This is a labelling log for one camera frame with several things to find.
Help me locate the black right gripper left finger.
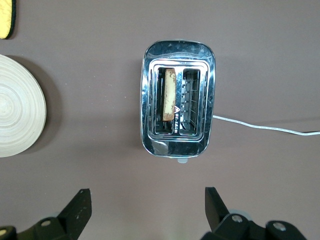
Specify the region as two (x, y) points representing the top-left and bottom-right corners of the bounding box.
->
(0, 188), (93, 240)

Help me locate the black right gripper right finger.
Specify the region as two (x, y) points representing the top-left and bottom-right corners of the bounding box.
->
(201, 186), (308, 240)

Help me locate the round light wooden plate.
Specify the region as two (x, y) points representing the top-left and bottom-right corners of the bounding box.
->
(0, 54), (47, 158)

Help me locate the brown toast slice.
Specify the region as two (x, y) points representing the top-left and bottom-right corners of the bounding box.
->
(161, 67), (177, 123)

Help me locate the chrome and cream toaster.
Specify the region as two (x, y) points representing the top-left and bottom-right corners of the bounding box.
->
(139, 39), (216, 164)

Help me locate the brown table cover sheet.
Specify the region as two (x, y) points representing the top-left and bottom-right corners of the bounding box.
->
(0, 0), (320, 240)

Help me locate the yellow quilted oven mitt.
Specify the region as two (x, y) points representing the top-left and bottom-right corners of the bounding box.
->
(0, 0), (17, 40)

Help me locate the white toaster power cable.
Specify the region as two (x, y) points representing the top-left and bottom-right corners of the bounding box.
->
(212, 114), (320, 137)

